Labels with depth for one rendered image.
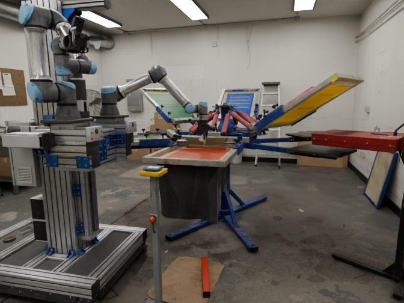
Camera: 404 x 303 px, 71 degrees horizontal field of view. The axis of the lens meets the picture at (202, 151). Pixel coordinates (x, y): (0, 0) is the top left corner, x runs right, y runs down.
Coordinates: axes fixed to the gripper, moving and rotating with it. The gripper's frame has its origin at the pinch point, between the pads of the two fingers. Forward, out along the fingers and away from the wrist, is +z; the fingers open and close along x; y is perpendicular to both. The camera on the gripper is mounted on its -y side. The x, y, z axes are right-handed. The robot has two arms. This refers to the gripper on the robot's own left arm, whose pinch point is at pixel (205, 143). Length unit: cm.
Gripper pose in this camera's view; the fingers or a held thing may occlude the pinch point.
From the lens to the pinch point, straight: 243.4
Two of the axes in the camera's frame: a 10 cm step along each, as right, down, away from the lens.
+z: 0.1, 9.8, 1.7
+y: -9.6, -0.4, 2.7
